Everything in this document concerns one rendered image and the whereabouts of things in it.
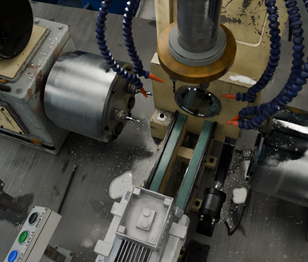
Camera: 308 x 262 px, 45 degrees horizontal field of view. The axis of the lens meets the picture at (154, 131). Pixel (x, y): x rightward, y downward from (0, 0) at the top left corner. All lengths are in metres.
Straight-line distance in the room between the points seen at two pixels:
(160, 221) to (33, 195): 0.57
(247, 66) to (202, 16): 0.45
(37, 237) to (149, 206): 0.29
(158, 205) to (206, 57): 0.36
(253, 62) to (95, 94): 0.47
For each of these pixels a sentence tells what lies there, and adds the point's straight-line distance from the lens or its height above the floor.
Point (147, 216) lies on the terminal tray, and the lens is 0.89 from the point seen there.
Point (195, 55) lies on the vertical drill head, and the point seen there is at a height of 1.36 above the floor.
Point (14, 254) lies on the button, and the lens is 1.00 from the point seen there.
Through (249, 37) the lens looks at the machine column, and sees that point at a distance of 1.10.
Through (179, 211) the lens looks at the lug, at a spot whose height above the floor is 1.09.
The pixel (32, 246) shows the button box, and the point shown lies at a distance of 0.99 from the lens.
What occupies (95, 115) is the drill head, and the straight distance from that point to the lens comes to 1.04.
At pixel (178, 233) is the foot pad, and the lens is 0.94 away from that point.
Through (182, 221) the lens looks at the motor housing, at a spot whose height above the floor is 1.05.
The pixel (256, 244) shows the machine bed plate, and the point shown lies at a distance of 1.24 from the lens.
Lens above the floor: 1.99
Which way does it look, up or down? 61 degrees down
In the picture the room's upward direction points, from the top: 6 degrees counter-clockwise
